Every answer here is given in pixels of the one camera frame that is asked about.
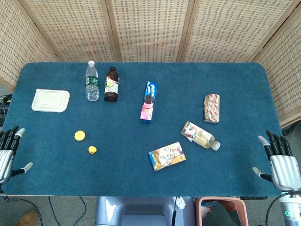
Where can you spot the white perforated plate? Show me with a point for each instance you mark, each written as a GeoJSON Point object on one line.
{"type": "Point", "coordinates": [181, 203]}

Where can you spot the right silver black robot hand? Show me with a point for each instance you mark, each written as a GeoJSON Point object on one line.
{"type": "Point", "coordinates": [283, 169]}

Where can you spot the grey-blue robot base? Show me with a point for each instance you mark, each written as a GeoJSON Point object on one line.
{"type": "Point", "coordinates": [141, 212]}

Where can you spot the small yellow toy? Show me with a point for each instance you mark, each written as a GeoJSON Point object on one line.
{"type": "Point", "coordinates": [92, 150]}

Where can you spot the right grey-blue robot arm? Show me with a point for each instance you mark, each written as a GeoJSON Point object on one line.
{"type": "Point", "coordinates": [291, 212]}

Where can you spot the blue orange snack box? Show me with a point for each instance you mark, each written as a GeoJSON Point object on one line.
{"type": "Point", "coordinates": [209, 204]}

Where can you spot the brown paper pack red print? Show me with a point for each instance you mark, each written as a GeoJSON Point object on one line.
{"type": "Point", "coordinates": [212, 108]}

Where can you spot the blue carpet table mat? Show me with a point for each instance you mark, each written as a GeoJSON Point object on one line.
{"type": "Point", "coordinates": [145, 70]}

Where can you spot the brown leather shoe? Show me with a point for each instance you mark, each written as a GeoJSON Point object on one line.
{"type": "Point", "coordinates": [27, 219]}

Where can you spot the white lidded lunch box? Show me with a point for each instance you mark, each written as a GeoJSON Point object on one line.
{"type": "Point", "coordinates": [50, 100]}

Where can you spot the pale yellow drink bottle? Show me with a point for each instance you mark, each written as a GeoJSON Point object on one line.
{"type": "Point", "coordinates": [200, 136]}

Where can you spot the colourful cartoon print carton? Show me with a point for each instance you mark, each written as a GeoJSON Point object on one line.
{"type": "Point", "coordinates": [167, 156]}

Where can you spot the bamboo folding screen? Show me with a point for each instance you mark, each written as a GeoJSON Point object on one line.
{"type": "Point", "coordinates": [150, 28]}

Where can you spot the blue pink cookie box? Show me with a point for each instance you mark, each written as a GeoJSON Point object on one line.
{"type": "Point", "coordinates": [148, 102]}

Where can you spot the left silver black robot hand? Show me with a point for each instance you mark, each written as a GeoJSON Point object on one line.
{"type": "Point", "coordinates": [5, 157]}

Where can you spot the black thin rod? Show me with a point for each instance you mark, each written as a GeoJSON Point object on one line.
{"type": "Point", "coordinates": [174, 216]}

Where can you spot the pink plastic stool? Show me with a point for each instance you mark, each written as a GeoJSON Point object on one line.
{"type": "Point", "coordinates": [243, 209]}

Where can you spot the black chair base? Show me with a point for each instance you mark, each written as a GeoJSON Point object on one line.
{"type": "Point", "coordinates": [292, 129]}

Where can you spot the clear water bottle green label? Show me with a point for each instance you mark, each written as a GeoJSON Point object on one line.
{"type": "Point", "coordinates": [92, 82]}

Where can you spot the dark brown drink bottle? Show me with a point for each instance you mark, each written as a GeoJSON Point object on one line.
{"type": "Point", "coordinates": [111, 87]}

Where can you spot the dark grey cloth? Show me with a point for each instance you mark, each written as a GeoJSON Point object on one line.
{"type": "Point", "coordinates": [221, 215]}

